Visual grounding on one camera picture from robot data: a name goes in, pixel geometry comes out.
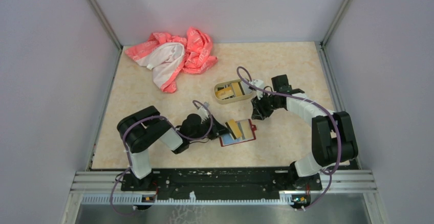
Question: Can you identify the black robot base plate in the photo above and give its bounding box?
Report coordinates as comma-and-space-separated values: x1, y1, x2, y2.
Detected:
121, 167, 322, 200

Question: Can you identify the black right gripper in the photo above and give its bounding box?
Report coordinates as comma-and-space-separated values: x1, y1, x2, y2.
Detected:
251, 91, 282, 120

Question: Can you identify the white slotted cable duct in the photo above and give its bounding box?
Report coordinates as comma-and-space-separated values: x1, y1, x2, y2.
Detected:
81, 192, 294, 206

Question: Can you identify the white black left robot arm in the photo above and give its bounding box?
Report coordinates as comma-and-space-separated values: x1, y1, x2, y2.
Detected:
117, 105, 231, 190

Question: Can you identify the beige oval card tray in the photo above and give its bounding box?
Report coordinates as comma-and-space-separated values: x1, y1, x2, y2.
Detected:
213, 79, 253, 104

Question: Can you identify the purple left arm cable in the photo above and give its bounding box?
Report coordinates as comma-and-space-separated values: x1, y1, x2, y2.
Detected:
109, 100, 214, 216

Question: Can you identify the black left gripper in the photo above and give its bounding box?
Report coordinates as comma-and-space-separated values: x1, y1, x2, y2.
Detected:
189, 114, 232, 142

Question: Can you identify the red card holder wallet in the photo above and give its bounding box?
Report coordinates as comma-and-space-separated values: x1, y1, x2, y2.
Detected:
220, 119, 257, 147

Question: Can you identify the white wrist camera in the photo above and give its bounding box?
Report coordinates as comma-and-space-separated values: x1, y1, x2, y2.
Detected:
197, 102, 209, 122
250, 79, 265, 100

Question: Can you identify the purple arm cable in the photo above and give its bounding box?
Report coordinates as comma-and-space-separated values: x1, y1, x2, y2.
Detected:
236, 66, 343, 211
109, 100, 214, 216

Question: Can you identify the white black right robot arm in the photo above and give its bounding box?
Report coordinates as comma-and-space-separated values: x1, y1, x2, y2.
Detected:
248, 75, 358, 189

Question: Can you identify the pink white crumpled cloth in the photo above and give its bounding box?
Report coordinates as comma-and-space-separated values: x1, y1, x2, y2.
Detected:
125, 27, 218, 93

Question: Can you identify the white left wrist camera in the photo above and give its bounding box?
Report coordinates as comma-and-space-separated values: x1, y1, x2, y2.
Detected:
197, 102, 209, 122

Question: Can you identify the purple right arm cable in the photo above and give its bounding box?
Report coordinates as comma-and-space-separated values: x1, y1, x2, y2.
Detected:
236, 66, 343, 211

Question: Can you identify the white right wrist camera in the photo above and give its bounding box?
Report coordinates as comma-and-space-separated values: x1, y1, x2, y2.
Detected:
250, 79, 265, 100

